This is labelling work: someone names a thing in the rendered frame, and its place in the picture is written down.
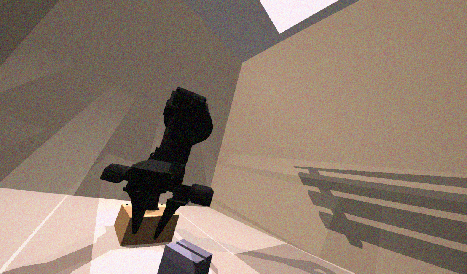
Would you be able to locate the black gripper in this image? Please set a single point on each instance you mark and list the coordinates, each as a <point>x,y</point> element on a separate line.
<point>197,194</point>

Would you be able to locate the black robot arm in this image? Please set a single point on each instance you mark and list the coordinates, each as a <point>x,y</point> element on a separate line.
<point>188,122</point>

